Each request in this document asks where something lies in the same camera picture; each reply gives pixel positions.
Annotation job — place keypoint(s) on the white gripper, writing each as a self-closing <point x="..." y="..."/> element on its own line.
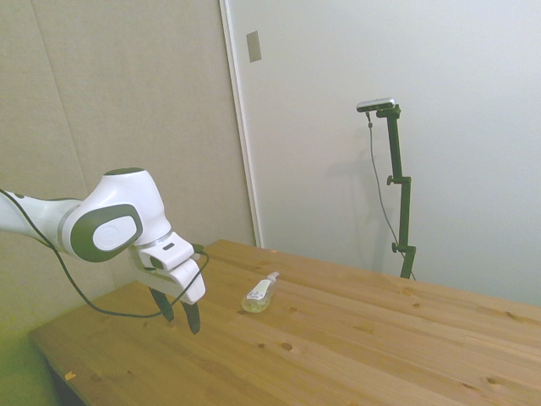
<point x="190" y="283"/>

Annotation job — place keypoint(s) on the clear sanitizer bottle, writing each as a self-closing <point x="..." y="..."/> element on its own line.
<point x="258" y="296"/>

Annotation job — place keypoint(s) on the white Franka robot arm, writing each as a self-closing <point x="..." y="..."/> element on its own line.
<point x="114" y="203"/>

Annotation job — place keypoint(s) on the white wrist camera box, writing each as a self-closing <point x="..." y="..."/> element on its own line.
<point x="169" y="251"/>

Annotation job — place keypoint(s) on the white door frame trim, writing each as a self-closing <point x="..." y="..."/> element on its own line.
<point x="241" y="127"/>

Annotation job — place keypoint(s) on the black camera stand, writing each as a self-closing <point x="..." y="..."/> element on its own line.
<point x="395" y="144"/>

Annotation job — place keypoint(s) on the grey wall plate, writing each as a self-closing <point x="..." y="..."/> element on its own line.
<point x="253" y="46"/>

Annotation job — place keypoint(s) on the silver exterior camera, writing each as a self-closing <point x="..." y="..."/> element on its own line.
<point x="376" y="104"/>

